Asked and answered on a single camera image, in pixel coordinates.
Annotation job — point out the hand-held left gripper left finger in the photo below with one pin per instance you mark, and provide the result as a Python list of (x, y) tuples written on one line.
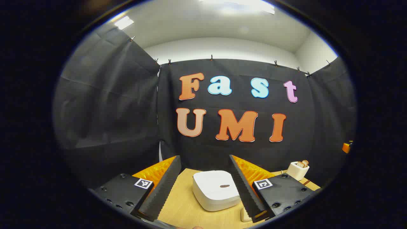
[(162, 190)]

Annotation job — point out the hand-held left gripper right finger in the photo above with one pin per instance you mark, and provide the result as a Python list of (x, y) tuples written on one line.
[(246, 194)]

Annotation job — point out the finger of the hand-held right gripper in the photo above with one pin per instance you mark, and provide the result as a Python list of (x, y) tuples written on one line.
[(346, 147)]

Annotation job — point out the white rice cooker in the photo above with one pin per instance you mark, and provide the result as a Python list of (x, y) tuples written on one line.
[(213, 190)]

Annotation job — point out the toasted bread slice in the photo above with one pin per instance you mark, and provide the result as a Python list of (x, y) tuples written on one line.
[(305, 162), (300, 164)]

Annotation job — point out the white toaster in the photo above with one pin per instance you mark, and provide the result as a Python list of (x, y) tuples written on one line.
[(295, 172)]

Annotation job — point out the black backdrop cloth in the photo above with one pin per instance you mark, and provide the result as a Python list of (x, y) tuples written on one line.
[(127, 111)]

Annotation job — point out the ceiling light panel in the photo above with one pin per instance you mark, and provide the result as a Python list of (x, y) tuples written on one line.
[(238, 4), (124, 22)]

